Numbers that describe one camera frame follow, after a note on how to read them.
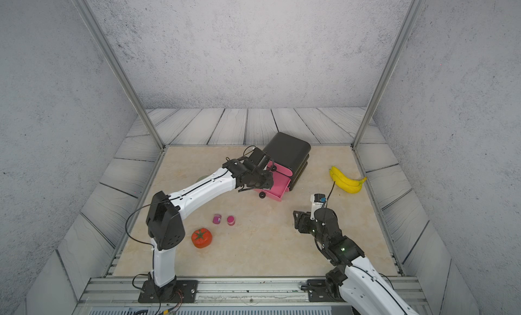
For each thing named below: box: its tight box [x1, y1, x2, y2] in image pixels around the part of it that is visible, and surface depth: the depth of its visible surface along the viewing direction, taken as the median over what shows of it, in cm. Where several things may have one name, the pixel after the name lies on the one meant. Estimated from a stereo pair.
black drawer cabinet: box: [263, 131, 312, 191], surface depth 101 cm
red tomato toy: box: [191, 228, 213, 249], surface depth 82 cm
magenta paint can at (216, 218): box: [212, 213, 222, 225], surface depth 91 cm
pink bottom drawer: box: [253, 160, 294, 202], surface depth 92 cm
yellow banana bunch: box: [329, 166, 368, 194], surface depth 101 cm
